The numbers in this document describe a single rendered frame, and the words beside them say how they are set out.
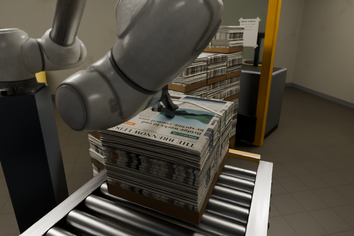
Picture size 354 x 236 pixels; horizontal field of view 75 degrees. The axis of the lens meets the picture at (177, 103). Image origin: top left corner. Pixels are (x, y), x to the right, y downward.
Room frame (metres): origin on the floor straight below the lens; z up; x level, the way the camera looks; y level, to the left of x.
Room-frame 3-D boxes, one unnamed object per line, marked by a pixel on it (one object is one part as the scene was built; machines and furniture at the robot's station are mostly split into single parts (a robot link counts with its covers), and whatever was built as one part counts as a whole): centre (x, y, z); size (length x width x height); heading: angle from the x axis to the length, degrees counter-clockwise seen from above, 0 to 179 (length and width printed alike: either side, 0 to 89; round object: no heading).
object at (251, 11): (2.61, -0.70, 1.28); 0.57 x 0.01 x 0.65; 49
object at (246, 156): (0.84, -0.11, 0.81); 0.43 x 0.03 x 0.02; 66
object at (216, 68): (2.05, -0.20, 0.95); 0.38 x 0.29 x 0.23; 48
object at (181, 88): (1.82, 0.00, 0.86); 0.38 x 0.29 x 0.04; 50
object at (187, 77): (1.82, 0.00, 0.95); 0.38 x 0.29 x 0.23; 50
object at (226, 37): (2.27, -0.40, 0.65); 0.39 x 0.30 x 1.29; 49
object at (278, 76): (2.87, -0.93, 0.40); 0.70 x 0.55 x 0.80; 49
